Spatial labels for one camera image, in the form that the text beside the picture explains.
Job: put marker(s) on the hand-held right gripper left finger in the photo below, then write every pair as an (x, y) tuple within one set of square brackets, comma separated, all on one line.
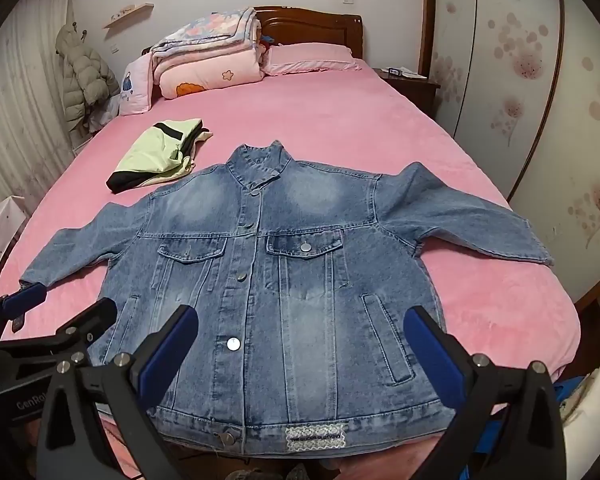
[(172, 350)]

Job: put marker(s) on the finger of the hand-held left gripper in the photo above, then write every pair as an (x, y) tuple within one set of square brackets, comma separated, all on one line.
[(25, 297), (87, 319)]

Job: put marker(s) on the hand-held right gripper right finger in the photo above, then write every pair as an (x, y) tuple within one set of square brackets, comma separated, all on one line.
[(431, 355)]

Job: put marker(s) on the blue denim jacket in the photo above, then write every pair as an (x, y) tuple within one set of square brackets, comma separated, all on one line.
[(300, 270)]

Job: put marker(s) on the blue plastic object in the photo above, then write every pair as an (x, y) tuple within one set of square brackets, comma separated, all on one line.
[(560, 393)]

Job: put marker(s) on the white soft bundle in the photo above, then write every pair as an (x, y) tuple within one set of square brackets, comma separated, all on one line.
[(592, 400)]

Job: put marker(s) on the folded green and black garment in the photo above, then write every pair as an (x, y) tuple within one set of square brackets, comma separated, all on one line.
[(150, 155)]

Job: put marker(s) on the pale curtain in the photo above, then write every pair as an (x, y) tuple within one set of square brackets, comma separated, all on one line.
[(15, 85)]

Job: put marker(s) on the beige puffer coat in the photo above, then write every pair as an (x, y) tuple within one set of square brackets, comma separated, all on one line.
[(82, 75)]

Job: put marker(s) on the pale pillow with blue print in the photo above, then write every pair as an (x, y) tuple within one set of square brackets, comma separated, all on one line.
[(132, 87)]

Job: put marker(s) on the pink bed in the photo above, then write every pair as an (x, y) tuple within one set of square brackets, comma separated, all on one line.
[(330, 120)]

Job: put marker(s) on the brown wooden nightstand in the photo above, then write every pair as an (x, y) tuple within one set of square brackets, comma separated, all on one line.
[(415, 90)]

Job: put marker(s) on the folded pink quilt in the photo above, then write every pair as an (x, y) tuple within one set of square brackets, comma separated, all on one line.
[(205, 72)]

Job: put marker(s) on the white papers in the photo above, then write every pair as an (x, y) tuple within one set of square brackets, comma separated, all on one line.
[(409, 73)]

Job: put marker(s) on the floral sliding wardrobe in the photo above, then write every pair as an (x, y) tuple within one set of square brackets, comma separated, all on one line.
[(520, 85)]

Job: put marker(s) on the folded floral quilt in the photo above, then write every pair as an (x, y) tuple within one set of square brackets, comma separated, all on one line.
[(210, 27)]

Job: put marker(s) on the pink pillow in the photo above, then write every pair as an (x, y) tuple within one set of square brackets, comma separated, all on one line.
[(310, 57)]

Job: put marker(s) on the brown wooden headboard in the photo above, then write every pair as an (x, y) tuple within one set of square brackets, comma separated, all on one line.
[(310, 27)]

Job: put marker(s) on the pink wall shelf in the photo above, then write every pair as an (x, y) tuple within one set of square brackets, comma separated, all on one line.
[(130, 14)]

